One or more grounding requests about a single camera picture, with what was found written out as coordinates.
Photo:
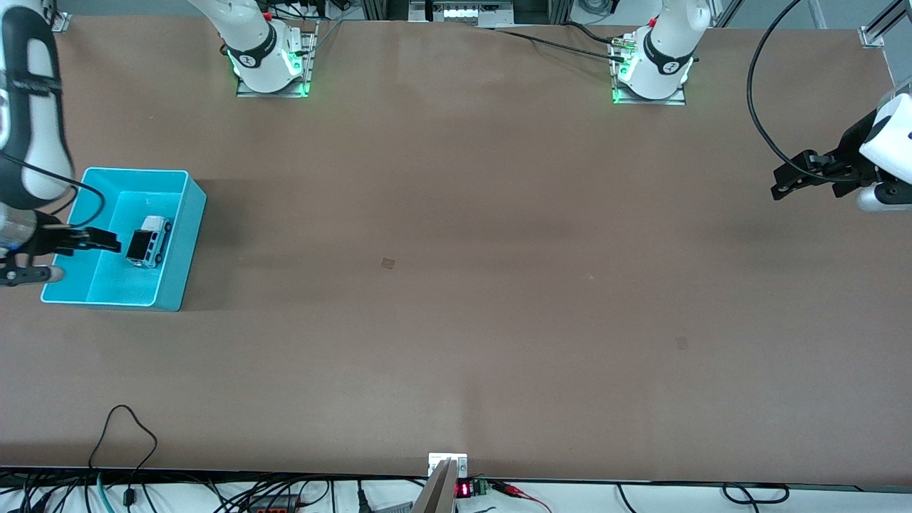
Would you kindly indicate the white jeep toy black roof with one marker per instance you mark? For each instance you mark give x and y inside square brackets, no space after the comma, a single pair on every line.
[148,242]

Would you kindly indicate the camera mount bracket grey bar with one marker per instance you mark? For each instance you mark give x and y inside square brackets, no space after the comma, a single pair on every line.
[447,463]

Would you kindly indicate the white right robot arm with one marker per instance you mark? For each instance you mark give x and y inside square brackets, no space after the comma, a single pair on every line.
[43,164]

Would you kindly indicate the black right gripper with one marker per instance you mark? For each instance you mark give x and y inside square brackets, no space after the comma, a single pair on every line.
[48,238]

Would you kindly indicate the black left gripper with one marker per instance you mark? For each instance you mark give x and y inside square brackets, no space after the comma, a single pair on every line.
[850,149]

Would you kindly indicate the green terminal block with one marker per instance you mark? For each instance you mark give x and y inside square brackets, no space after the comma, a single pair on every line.
[479,487]

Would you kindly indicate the power strip red switches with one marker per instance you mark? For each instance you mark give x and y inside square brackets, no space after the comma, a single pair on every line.
[274,507]

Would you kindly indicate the aluminium frame corner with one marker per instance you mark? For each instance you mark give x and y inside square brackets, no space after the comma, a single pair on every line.
[61,21]
[880,25]

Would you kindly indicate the turquoise plastic bin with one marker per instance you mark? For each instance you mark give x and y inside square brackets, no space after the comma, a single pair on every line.
[107,285]

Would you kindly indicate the red digit display module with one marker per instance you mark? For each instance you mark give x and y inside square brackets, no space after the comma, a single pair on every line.
[463,489]

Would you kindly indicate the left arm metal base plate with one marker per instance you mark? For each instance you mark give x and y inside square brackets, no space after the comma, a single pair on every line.
[648,101]

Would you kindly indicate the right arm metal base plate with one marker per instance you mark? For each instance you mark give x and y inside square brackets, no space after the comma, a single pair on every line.
[311,64]

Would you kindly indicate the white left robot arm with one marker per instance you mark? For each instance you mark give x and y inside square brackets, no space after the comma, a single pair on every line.
[662,43]

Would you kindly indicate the silver device with lights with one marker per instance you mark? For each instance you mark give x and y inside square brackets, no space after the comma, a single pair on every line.
[463,11]

